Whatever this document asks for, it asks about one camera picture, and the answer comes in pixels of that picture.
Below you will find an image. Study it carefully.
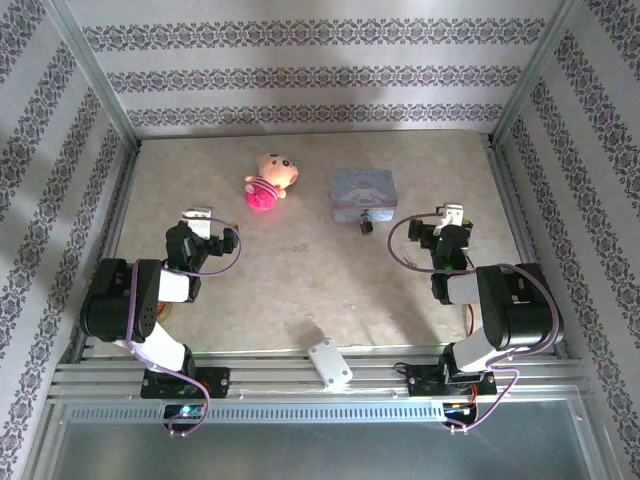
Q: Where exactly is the blue cartoon tin box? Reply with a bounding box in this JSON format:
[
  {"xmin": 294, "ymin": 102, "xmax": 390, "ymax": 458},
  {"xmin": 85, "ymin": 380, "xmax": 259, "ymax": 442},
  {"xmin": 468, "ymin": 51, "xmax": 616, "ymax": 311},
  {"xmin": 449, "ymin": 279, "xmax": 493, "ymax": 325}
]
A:
[{"xmin": 331, "ymin": 168, "xmax": 399, "ymax": 225}]

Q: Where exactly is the pink pig plush toy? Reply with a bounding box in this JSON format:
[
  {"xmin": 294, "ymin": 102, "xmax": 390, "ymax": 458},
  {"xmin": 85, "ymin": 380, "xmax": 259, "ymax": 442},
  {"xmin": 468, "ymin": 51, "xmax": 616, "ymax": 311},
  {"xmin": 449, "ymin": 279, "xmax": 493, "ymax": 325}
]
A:
[{"xmin": 243, "ymin": 152, "xmax": 301, "ymax": 214}]

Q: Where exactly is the grey metal panel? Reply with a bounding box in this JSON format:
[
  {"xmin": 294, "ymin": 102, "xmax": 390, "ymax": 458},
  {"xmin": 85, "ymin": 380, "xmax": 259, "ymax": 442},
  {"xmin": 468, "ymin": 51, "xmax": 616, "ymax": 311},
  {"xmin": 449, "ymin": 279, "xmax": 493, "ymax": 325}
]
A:
[{"xmin": 29, "ymin": 399, "xmax": 609, "ymax": 480}]

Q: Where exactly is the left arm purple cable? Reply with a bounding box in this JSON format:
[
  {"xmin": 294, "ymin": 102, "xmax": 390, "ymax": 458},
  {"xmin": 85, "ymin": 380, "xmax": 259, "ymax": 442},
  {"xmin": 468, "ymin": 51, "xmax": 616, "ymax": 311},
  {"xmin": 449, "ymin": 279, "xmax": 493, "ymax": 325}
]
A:
[{"xmin": 127, "ymin": 216, "xmax": 245, "ymax": 439}]

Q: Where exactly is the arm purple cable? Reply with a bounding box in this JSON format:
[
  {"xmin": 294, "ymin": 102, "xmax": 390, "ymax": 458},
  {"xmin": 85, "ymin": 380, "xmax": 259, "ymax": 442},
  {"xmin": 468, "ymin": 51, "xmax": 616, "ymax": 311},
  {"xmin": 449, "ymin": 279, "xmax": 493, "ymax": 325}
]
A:
[
  {"xmin": 387, "ymin": 212, "xmax": 566, "ymax": 435},
  {"xmin": 127, "ymin": 216, "xmax": 245, "ymax": 439}
]

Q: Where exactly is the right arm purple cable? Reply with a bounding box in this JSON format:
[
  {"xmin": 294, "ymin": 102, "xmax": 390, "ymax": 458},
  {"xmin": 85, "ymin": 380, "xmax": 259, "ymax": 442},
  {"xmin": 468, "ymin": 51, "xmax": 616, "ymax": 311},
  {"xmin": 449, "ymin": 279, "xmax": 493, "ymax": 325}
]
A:
[{"xmin": 387, "ymin": 212, "xmax": 566, "ymax": 435}]

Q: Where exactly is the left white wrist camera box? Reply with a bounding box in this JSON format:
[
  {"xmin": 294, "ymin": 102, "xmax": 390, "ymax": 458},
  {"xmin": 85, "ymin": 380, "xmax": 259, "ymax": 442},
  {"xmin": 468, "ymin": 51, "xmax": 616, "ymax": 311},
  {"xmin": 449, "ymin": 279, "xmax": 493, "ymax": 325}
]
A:
[{"xmin": 180, "ymin": 206, "xmax": 214, "ymax": 241}]

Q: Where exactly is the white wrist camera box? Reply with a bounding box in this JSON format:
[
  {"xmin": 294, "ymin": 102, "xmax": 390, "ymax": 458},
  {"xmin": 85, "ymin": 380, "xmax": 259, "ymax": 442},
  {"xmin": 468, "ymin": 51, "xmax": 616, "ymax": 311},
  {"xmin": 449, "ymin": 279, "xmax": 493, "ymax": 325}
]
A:
[
  {"xmin": 432, "ymin": 202, "xmax": 465, "ymax": 237},
  {"xmin": 180, "ymin": 206, "xmax": 214, "ymax": 241}
]

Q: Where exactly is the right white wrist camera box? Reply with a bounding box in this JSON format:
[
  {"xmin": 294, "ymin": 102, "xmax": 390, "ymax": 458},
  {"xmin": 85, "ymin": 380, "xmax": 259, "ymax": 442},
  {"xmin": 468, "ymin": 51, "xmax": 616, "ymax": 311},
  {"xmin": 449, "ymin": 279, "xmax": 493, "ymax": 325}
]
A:
[{"xmin": 432, "ymin": 202, "xmax": 465, "ymax": 237}]

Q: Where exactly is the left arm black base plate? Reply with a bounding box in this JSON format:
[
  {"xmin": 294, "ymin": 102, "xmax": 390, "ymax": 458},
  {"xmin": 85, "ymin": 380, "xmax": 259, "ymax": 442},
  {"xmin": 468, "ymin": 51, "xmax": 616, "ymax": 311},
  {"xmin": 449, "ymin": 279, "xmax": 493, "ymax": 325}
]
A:
[{"xmin": 140, "ymin": 367, "xmax": 232, "ymax": 400}]

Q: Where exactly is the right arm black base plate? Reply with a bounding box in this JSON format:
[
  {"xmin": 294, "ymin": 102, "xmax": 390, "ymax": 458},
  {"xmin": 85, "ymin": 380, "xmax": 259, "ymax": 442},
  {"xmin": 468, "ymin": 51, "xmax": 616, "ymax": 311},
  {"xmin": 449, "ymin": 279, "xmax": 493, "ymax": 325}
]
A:
[{"xmin": 406, "ymin": 363, "xmax": 498, "ymax": 399}]

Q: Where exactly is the aluminium rail frame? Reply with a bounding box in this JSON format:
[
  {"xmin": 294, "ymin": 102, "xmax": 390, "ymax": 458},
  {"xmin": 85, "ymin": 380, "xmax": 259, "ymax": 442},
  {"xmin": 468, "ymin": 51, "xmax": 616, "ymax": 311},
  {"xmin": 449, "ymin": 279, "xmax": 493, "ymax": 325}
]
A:
[{"xmin": 47, "ymin": 132, "xmax": 590, "ymax": 402}]

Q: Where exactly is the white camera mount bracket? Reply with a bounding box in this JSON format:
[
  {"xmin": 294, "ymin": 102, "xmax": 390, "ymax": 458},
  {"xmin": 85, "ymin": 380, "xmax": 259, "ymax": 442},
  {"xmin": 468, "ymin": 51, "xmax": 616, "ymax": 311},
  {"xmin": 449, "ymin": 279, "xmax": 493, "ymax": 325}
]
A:
[{"xmin": 306, "ymin": 338, "xmax": 354, "ymax": 392}]

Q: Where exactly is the grey slotted cable duct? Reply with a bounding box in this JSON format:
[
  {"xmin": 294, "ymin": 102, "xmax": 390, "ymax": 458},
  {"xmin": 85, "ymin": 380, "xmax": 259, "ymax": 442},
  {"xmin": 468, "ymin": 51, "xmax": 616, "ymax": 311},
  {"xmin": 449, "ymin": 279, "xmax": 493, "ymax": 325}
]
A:
[{"xmin": 66, "ymin": 402, "xmax": 447, "ymax": 424}]

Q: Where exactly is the aluminium corner post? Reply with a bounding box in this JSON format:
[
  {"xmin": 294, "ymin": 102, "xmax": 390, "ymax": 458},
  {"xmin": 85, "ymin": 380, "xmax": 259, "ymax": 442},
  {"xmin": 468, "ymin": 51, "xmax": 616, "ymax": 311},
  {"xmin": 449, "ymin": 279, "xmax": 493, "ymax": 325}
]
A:
[
  {"xmin": 489, "ymin": 0, "xmax": 586, "ymax": 149},
  {"xmin": 47, "ymin": 0, "xmax": 141, "ymax": 149}
]

